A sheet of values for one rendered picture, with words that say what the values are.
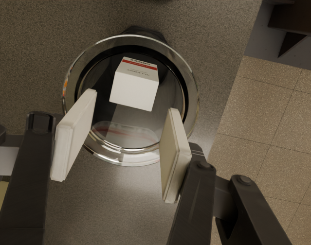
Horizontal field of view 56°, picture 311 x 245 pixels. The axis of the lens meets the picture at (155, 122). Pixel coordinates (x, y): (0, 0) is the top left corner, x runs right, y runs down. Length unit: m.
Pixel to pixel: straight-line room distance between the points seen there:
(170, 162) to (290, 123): 1.51
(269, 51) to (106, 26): 1.12
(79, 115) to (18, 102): 0.36
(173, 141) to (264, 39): 1.33
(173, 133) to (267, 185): 1.63
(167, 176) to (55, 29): 0.35
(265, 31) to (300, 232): 1.20
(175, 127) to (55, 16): 0.33
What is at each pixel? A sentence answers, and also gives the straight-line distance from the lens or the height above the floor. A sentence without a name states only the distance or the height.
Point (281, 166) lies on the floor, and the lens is 1.74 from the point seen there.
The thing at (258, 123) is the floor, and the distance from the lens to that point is 1.58.
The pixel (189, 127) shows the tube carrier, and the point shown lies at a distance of 0.24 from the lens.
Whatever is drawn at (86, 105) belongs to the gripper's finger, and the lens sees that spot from 0.17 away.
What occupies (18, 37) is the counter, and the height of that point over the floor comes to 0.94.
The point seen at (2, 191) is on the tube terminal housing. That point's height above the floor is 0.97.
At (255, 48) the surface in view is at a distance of 1.46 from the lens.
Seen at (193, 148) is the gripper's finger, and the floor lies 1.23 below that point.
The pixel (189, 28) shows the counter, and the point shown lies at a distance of 0.45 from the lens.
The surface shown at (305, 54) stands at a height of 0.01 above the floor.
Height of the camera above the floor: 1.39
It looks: 69 degrees down
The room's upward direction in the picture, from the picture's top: 177 degrees clockwise
